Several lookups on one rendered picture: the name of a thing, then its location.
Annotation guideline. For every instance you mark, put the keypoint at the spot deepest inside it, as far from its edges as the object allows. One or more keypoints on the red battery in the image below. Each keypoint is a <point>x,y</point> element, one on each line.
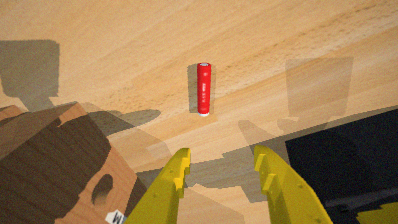
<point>203,88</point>

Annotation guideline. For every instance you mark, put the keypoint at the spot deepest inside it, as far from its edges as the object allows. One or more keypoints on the brown wooden chest of drawers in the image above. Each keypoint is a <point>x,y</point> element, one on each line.
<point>9,111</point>

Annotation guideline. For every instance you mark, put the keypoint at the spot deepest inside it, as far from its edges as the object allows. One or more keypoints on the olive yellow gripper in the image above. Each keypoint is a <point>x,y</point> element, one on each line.
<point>290,199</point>

